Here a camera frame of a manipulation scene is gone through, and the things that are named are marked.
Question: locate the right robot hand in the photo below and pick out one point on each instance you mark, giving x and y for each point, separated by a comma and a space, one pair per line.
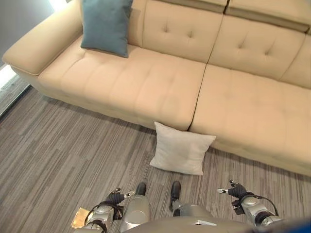
235, 189

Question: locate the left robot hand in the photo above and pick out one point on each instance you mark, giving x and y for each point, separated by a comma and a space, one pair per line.
116, 196

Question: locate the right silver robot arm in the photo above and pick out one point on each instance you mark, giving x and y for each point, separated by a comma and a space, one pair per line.
257, 210

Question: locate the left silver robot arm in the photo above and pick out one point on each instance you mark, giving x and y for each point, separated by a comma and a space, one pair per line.
100, 217

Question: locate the beige leather sofa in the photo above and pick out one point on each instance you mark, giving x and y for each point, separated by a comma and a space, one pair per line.
155, 80

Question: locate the silver robot left leg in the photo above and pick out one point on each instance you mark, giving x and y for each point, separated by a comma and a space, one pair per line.
136, 208

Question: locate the silver robot leg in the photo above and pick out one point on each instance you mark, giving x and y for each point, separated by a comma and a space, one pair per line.
136, 208
184, 204

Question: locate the yellow tan cushion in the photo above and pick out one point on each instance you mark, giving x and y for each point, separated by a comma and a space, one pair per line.
80, 217

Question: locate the silver robot right leg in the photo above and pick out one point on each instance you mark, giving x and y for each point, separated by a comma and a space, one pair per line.
184, 204

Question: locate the silver robot torso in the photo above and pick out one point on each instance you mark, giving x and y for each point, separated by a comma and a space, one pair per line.
194, 227

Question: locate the light grey cushion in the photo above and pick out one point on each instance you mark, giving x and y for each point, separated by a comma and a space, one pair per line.
179, 151

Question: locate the teal blue cushion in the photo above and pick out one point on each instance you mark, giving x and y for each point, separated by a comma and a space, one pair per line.
105, 24

